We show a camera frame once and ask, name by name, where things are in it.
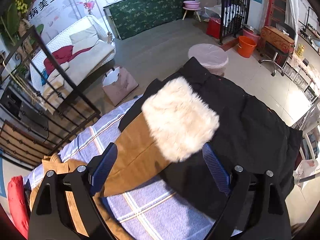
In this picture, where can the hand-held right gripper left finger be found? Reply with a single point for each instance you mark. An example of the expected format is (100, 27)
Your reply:
(105, 170)

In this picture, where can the red lattice door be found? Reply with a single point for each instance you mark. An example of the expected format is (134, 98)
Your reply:
(276, 2)

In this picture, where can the metal basin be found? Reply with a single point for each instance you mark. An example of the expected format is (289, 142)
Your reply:
(251, 27)

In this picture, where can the green patterned counter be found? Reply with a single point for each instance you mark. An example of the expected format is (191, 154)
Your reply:
(150, 12)

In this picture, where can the cream sofa pillow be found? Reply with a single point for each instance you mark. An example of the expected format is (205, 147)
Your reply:
(83, 37)

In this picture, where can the white swing sofa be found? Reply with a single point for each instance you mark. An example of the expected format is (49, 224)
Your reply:
(100, 52)

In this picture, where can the pale paper shopping bag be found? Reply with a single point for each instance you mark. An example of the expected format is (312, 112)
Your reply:
(120, 85)

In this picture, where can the pink bucket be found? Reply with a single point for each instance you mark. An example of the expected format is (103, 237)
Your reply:
(252, 36)

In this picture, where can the white plastic bag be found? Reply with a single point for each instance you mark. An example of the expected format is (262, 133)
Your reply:
(306, 167)

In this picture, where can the brown suede fur-lined coat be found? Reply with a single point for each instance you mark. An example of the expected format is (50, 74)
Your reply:
(140, 155)

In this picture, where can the white hanging cloth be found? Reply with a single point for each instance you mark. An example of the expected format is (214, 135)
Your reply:
(291, 5)

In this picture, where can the white metal trolley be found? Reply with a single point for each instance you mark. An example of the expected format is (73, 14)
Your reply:
(311, 130)

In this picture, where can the black iron fence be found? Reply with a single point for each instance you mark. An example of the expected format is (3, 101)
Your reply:
(221, 22)

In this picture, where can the orange bucket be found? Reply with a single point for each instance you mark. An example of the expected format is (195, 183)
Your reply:
(247, 47)

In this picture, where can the blue cushion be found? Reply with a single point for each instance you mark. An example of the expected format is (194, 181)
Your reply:
(44, 78)

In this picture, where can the small pink stool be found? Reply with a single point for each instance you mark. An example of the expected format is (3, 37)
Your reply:
(191, 11)

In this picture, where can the red bin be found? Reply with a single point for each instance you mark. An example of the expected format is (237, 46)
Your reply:
(213, 27)

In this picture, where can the swivel stool with chrome base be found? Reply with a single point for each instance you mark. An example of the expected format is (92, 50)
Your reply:
(273, 57)

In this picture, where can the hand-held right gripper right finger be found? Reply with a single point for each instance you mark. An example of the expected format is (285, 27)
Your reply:
(216, 170)

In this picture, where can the yellow box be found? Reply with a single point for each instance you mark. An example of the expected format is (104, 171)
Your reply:
(301, 50)

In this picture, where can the pink basin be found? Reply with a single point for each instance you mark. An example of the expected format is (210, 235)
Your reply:
(191, 4)

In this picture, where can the plant with yellow flowers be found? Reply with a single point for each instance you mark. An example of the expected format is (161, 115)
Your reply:
(20, 7)

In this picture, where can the round white covered stool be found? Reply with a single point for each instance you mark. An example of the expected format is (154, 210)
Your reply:
(207, 55)

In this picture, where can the pink hanging ornament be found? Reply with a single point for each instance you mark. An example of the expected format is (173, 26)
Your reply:
(88, 5)

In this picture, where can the red down jacket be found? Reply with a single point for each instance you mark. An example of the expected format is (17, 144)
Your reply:
(16, 205)

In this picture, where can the black cabinet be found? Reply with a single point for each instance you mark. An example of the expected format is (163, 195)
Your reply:
(15, 105)

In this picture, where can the red cloth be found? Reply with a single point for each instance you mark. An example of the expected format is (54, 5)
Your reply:
(62, 55)

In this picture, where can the wall shelves with bottles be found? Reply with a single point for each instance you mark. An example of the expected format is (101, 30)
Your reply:
(311, 32)

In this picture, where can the black coat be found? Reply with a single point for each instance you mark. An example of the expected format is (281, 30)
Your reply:
(250, 135)

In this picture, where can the blue plaid bed sheet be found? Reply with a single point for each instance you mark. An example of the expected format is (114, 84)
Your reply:
(155, 210)

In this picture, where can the storage shelf with baskets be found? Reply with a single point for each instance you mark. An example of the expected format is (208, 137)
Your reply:
(302, 77)

